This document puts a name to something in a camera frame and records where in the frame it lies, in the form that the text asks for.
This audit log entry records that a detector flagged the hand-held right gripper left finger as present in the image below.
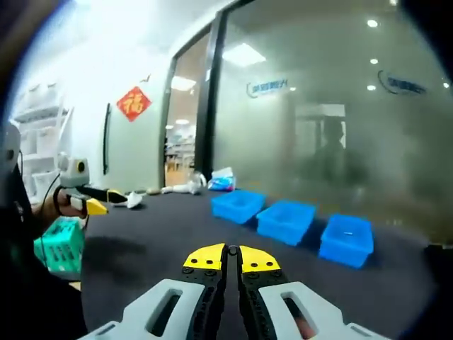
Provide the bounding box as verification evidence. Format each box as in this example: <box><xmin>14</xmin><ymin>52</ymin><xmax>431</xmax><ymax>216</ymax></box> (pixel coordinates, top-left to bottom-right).
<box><xmin>79</xmin><ymin>242</ymin><xmax>229</xmax><ymax>340</ymax></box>

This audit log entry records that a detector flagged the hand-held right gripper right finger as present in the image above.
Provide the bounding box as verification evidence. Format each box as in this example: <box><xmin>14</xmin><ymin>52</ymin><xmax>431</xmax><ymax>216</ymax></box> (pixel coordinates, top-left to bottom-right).
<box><xmin>236</xmin><ymin>244</ymin><xmax>383</xmax><ymax>340</ymax></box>

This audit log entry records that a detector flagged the blue plastic bin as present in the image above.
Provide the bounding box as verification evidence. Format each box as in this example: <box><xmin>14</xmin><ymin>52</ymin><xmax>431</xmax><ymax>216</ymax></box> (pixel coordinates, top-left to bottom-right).
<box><xmin>211</xmin><ymin>190</ymin><xmax>267</xmax><ymax>225</ymax></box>
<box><xmin>318</xmin><ymin>213</ymin><xmax>375</xmax><ymax>269</ymax></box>
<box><xmin>256</xmin><ymin>200</ymin><xmax>316</xmax><ymax>247</ymax></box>

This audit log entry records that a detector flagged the person's left hand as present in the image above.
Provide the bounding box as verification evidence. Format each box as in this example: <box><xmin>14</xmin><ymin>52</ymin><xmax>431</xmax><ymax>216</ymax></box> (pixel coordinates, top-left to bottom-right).
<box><xmin>52</xmin><ymin>186</ymin><xmax>88</xmax><ymax>217</ymax></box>

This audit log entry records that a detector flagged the person's right hand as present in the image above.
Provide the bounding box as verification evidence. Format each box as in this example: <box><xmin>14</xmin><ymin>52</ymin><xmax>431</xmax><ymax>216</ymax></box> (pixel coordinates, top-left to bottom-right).
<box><xmin>295</xmin><ymin>317</ymin><xmax>316</xmax><ymax>337</ymax></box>

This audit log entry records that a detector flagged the large white curved plastic part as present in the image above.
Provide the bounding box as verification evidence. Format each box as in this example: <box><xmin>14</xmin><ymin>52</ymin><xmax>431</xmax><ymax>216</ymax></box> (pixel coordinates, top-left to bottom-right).
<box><xmin>125</xmin><ymin>191</ymin><xmax>144</xmax><ymax>210</ymax></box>

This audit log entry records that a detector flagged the white storage shelf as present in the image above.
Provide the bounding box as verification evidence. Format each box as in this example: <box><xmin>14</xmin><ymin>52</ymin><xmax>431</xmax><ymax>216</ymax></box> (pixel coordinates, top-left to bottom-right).
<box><xmin>12</xmin><ymin>83</ymin><xmax>75</xmax><ymax>199</ymax></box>

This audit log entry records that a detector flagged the green plastic crate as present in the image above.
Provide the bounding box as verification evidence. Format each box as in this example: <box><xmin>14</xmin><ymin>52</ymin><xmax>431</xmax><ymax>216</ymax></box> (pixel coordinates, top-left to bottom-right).
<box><xmin>33</xmin><ymin>216</ymin><xmax>86</xmax><ymax>273</ymax></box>

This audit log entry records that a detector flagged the grey chest-worn device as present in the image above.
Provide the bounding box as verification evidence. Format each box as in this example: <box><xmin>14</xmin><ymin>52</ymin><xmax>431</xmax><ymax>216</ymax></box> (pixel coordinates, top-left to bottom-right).
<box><xmin>0</xmin><ymin>123</ymin><xmax>21</xmax><ymax>174</ymax></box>

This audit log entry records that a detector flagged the red diamond paper decoration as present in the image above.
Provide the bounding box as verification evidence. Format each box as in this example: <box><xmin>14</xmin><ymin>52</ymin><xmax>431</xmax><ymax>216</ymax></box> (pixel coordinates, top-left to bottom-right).
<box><xmin>115</xmin><ymin>86</ymin><xmax>152</xmax><ymax>123</ymax></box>

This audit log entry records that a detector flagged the person operator on right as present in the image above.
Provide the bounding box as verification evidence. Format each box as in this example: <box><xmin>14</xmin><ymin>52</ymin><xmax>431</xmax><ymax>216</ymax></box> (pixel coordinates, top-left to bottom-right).
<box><xmin>0</xmin><ymin>166</ymin><xmax>89</xmax><ymax>340</ymax></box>

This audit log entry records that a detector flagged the blue tissue pack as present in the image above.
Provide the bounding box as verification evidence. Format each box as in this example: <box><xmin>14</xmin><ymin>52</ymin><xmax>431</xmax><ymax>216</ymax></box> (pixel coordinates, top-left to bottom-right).
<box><xmin>207</xmin><ymin>166</ymin><xmax>237</xmax><ymax>192</ymax></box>

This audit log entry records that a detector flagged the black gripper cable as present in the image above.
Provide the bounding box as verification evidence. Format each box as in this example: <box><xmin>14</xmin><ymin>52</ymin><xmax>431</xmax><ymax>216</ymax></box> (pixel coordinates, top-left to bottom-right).
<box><xmin>39</xmin><ymin>172</ymin><xmax>62</xmax><ymax>249</ymax></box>

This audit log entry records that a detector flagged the black vertical door handle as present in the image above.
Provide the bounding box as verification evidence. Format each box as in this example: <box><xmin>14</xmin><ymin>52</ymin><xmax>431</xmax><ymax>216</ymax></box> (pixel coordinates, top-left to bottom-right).
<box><xmin>102</xmin><ymin>103</ymin><xmax>113</xmax><ymax>176</ymax></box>

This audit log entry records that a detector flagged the black door frame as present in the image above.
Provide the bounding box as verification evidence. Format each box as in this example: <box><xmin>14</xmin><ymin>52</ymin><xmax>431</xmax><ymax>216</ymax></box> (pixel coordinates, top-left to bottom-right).
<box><xmin>193</xmin><ymin>0</ymin><xmax>248</xmax><ymax>181</ymax></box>

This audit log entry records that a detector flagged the blue wall logo decal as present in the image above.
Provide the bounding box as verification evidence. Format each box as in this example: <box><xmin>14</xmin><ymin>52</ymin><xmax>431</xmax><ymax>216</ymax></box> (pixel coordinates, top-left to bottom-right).
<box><xmin>246</xmin><ymin>79</ymin><xmax>297</xmax><ymax>99</ymax></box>

